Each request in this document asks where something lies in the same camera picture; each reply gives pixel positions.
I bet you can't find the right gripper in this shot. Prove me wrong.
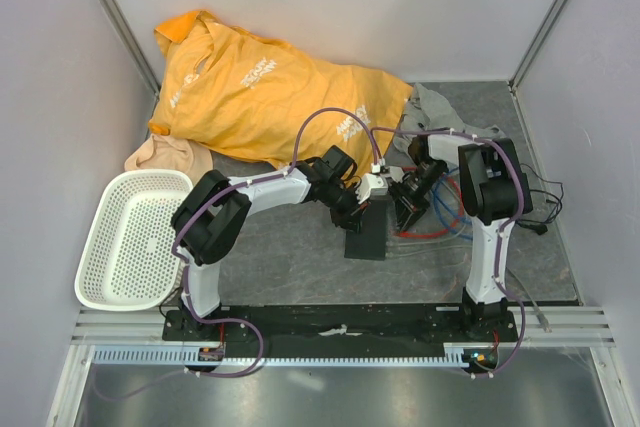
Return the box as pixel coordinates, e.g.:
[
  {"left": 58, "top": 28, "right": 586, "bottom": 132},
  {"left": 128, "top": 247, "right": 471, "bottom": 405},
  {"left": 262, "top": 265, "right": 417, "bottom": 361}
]
[{"left": 388, "top": 159, "right": 448, "bottom": 234}]

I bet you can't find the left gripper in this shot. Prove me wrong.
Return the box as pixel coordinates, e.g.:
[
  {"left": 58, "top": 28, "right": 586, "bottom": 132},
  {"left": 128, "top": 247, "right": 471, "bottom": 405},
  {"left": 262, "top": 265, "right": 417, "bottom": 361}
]
[{"left": 321, "top": 181, "right": 370, "bottom": 235}]

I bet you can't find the red ethernet cable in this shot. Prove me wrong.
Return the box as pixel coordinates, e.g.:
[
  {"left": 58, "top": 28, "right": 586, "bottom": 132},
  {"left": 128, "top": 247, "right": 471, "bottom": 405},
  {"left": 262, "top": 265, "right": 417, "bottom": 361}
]
[{"left": 394, "top": 174, "right": 469, "bottom": 241}]

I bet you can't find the black network switch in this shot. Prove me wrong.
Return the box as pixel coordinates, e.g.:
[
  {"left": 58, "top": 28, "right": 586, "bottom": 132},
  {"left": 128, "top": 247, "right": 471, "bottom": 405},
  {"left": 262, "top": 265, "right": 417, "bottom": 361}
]
[{"left": 344, "top": 200, "right": 388, "bottom": 261}]

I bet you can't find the orange printed t-shirt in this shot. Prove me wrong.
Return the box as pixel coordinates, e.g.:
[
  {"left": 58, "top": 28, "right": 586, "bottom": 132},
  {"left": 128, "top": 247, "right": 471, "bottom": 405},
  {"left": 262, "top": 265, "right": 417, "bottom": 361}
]
[{"left": 149, "top": 11, "right": 412, "bottom": 175}]

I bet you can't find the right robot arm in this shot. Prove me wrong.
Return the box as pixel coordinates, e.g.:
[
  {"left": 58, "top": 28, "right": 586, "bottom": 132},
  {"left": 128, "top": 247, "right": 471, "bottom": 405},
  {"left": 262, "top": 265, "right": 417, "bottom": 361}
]
[{"left": 390, "top": 131, "right": 532, "bottom": 341}]

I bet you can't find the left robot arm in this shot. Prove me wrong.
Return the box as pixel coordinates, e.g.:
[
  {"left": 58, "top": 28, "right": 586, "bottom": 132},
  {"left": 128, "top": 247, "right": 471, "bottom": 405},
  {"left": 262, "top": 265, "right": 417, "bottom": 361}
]
[{"left": 171, "top": 146, "right": 368, "bottom": 340}]

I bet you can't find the grey t-shirt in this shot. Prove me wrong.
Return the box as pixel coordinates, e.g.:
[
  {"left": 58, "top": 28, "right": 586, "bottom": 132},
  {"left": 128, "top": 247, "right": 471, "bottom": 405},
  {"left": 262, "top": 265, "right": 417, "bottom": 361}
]
[{"left": 399, "top": 84, "right": 506, "bottom": 139}]

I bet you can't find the beige cloth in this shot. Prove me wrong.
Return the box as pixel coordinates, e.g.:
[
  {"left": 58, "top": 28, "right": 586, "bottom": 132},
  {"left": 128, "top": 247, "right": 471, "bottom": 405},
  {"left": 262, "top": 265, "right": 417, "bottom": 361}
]
[{"left": 124, "top": 134, "right": 213, "bottom": 177}]

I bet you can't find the white perforated plastic basket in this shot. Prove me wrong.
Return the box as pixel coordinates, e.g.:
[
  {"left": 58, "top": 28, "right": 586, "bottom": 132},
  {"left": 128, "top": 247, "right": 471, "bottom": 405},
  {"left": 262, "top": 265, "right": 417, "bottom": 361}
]
[{"left": 74, "top": 169, "right": 193, "bottom": 312}]

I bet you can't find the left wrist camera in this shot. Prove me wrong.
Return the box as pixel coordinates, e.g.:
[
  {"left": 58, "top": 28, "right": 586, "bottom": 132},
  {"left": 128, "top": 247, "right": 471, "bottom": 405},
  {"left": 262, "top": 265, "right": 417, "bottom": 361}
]
[{"left": 356, "top": 173, "right": 388, "bottom": 204}]

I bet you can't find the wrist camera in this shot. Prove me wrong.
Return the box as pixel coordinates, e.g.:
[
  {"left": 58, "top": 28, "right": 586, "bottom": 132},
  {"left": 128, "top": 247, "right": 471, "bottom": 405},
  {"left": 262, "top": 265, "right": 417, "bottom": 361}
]
[
  {"left": 381, "top": 166, "right": 405, "bottom": 183},
  {"left": 356, "top": 173, "right": 388, "bottom": 204}
]

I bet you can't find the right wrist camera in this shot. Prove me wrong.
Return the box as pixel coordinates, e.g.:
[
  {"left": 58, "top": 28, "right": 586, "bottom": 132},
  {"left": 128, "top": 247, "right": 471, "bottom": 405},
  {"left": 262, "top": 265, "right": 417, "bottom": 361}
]
[{"left": 381, "top": 166, "right": 405, "bottom": 183}]

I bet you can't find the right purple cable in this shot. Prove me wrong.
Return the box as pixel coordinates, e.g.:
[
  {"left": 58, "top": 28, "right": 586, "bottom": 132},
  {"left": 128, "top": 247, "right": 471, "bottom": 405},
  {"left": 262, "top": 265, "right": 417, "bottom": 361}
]
[{"left": 372, "top": 126, "right": 531, "bottom": 381}]

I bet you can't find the purple cable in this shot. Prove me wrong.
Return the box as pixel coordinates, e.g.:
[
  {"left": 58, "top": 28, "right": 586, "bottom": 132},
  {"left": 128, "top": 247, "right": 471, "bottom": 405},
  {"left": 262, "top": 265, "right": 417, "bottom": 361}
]
[
  {"left": 372, "top": 126, "right": 531, "bottom": 381},
  {"left": 92, "top": 107, "right": 386, "bottom": 401}
]

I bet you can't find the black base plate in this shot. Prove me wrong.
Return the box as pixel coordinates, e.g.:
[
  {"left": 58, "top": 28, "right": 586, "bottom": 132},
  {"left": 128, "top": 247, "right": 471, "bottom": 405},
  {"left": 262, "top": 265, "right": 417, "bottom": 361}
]
[{"left": 162, "top": 304, "right": 518, "bottom": 357}]

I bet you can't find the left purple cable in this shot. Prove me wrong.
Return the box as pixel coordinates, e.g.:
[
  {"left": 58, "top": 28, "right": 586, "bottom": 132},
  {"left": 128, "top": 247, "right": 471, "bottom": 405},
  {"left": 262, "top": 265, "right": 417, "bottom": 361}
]
[{"left": 92, "top": 107, "right": 386, "bottom": 401}]

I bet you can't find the grey slotted cable duct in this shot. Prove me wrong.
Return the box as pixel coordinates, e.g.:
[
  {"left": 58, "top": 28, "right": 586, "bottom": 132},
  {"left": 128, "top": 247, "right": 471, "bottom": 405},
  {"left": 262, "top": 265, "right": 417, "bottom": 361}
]
[{"left": 92, "top": 345, "right": 480, "bottom": 368}]

